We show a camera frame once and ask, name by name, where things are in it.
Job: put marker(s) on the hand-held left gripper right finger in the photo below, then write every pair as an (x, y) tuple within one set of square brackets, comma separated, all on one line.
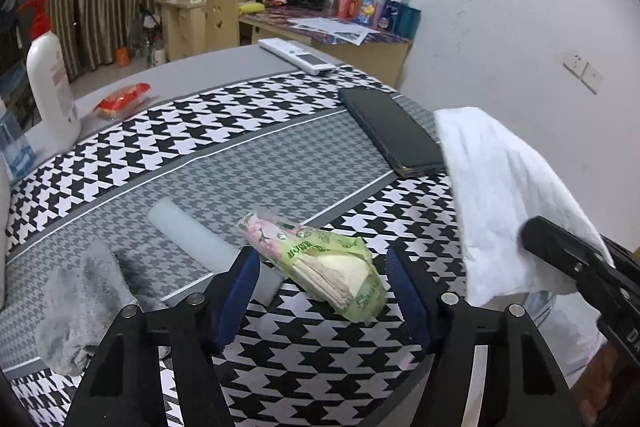
[(410, 297)]

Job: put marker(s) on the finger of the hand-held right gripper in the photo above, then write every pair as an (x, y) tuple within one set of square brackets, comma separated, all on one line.
[(560, 249)]

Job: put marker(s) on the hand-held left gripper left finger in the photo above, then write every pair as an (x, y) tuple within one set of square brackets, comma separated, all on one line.
[(235, 302)]

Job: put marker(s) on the white foam tube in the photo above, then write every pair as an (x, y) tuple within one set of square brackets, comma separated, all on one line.
[(190, 234)]

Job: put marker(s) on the white towel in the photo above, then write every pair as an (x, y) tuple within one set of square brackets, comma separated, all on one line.
[(500, 192)]

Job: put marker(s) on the green tissue packet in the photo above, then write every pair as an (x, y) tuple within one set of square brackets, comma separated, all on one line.
[(320, 264)]

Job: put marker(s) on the grey cloth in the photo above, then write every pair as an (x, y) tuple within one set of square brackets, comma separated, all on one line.
[(80, 302)]

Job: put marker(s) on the person's right hand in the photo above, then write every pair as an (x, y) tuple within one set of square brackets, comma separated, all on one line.
[(597, 377)]

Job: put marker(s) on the houndstooth table mat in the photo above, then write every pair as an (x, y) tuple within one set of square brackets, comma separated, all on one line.
[(200, 167)]

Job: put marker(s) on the black phone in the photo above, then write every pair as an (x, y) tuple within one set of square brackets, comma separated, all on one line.
[(390, 127)]

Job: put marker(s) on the red snack packet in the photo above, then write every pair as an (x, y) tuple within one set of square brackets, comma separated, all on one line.
[(122, 101)]

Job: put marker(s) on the wooden desk with patterned cover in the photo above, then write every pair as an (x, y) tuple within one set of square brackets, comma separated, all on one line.
[(380, 57)]

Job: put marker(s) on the white remote control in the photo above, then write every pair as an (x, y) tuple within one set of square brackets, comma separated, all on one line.
[(297, 56)]

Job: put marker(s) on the cluster of plastic bottles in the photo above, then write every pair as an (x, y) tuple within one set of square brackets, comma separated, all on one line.
[(155, 52)]

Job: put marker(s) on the blue plastic packet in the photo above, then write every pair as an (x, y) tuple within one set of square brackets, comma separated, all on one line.
[(15, 147)]

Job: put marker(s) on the orange container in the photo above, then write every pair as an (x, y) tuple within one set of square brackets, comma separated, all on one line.
[(123, 57)]

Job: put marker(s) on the white paper sheets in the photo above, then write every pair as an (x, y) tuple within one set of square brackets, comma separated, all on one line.
[(332, 29)]

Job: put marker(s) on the wooden desk with drawers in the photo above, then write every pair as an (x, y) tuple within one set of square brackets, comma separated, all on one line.
[(182, 27)]

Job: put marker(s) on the wooden chair with smiley cutout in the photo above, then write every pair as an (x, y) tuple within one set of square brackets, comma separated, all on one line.
[(222, 22)]

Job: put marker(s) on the white pump lotion bottle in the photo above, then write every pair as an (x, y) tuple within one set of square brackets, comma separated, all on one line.
[(50, 82)]

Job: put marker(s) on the row of toiletry bottles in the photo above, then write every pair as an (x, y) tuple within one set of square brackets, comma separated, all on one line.
[(380, 7)]

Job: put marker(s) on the yellow object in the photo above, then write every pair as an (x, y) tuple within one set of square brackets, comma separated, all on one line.
[(251, 8)]

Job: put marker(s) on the white wall sockets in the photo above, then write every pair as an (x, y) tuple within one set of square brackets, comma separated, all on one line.
[(582, 71)]

